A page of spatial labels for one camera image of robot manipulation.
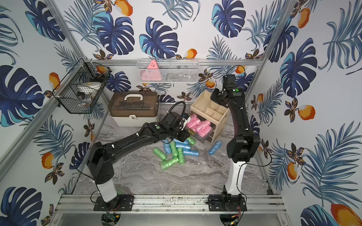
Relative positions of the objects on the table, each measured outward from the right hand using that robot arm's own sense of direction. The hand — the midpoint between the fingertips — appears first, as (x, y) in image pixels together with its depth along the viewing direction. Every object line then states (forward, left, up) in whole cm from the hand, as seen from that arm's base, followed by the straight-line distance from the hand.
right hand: (212, 97), depth 88 cm
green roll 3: (-28, +32, -25) cm, 49 cm away
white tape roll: (-3, +71, +10) cm, 72 cm away
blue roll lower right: (-26, +15, -24) cm, 39 cm away
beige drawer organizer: (-8, +4, -2) cm, 9 cm away
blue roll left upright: (-21, +29, -25) cm, 44 cm away
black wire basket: (-4, +79, +7) cm, 79 cm away
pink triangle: (+13, +38, +9) cm, 41 cm away
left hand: (-22, +15, -7) cm, 27 cm away
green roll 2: (-23, +24, -25) cm, 42 cm away
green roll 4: (-28, +20, -25) cm, 42 cm away
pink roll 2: (-17, +7, -6) cm, 19 cm away
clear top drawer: (-23, +11, -8) cm, 27 cm away
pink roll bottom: (-20, +6, -9) cm, 23 cm away
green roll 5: (-34, +29, -24) cm, 50 cm away
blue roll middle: (-22, +17, -24) cm, 36 cm away
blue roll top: (-19, +21, -24) cm, 37 cm away
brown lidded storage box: (+5, +55, -16) cm, 58 cm away
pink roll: (-13, +12, -8) cm, 19 cm away
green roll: (-18, +13, -24) cm, 33 cm away
